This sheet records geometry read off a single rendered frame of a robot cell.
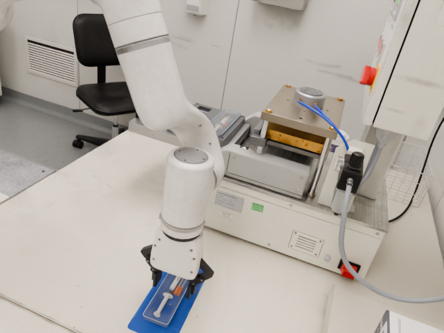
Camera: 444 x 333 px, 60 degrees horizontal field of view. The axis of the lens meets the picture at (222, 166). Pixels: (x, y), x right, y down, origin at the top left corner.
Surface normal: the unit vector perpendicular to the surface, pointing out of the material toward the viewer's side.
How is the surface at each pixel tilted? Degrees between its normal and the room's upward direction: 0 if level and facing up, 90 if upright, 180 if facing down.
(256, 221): 90
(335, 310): 0
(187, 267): 89
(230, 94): 90
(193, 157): 1
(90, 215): 0
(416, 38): 90
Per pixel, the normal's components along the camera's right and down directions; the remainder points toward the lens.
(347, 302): 0.16, -0.86
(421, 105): -0.33, 0.41
